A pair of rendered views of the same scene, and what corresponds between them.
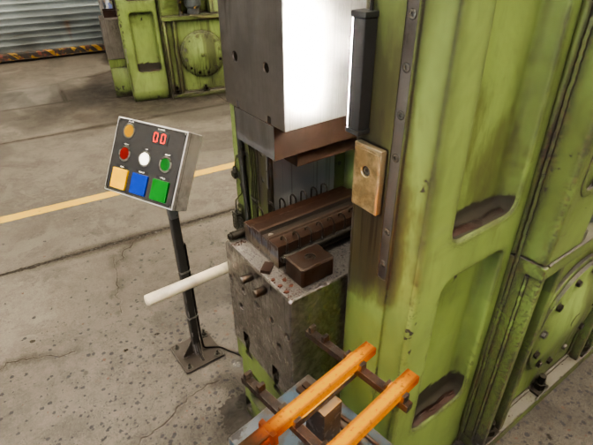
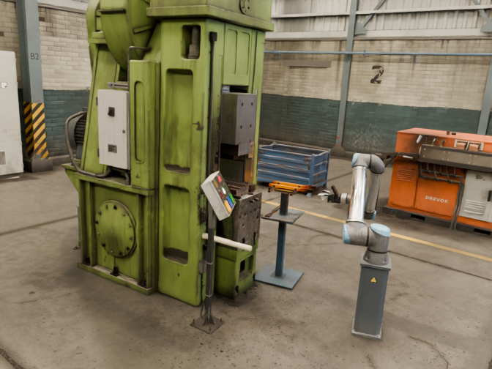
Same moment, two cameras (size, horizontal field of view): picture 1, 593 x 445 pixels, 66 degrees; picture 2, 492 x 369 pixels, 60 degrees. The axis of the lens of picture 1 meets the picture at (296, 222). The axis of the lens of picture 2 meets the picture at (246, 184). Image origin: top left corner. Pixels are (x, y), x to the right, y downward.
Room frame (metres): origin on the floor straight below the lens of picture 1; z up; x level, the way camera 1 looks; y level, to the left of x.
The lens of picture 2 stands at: (2.59, 3.34, 1.89)
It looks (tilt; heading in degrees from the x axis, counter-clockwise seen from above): 14 degrees down; 246
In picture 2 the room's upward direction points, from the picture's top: 3 degrees clockwise
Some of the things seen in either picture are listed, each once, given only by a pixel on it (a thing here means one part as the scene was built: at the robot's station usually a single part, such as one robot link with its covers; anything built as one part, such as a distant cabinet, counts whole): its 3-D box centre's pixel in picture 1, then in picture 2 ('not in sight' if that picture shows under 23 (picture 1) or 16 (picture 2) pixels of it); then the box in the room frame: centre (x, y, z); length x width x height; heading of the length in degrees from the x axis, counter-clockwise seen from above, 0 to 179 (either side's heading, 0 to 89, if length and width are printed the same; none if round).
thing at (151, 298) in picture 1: (198, 278); (227, 241); (1.41, 0.39, 0.62); 0.44 x 0.05 x 0.05; 125
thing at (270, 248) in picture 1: (313, 220); (222, 186); (1.30, -0.06, 0.96); 0.42 x 0.20 x 0.09; 125
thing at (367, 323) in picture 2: not in sight; (370, 296); (0.43, 0.99, 0.30); 0.22 x 0.22 x 0.60; 49
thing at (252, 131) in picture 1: (315, 116); (223, 146); (1.30, -0.06, 1.32); 0.42 x 0.20 x 0.10; 125
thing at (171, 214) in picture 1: (182, 267); (210, 260); (1.59, 0.50, 0.54); 0.04 x 0.04 x 1.08; 35
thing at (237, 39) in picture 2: not in sight; (215, 55); (1.35, -0.21, 2.06); 0.44 x 0.41 x 0.47; 125
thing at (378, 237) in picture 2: not in sight; (378, 236); (0.43, 0.98, 0.79); 0.17 x 0.15 x 0.18; 145
